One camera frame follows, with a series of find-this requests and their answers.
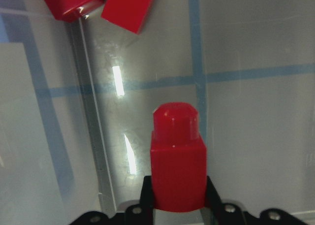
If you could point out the clear plastic storage box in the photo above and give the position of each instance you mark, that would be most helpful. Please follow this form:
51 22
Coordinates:
77 102

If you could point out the red block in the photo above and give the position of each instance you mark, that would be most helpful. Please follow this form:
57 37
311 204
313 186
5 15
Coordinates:
127 14
71 10
178 158

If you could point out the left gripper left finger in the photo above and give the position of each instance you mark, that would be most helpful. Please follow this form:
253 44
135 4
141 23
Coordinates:
142 213

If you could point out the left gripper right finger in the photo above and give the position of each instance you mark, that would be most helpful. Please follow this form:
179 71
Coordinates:
224 213

